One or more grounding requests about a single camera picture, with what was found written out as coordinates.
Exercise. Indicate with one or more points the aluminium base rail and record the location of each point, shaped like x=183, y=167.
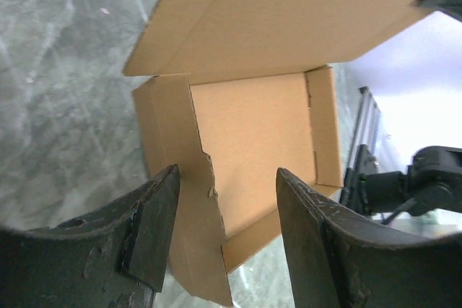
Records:
x=366, y=126

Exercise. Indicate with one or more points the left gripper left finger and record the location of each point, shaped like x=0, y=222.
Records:
x=114, y=256

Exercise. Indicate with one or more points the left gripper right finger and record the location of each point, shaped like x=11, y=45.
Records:
x=337, y=258

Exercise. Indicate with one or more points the brown cardboard box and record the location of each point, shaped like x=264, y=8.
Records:
x=235, y=90

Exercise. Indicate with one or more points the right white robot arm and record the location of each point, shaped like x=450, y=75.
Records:
x=405, y=153

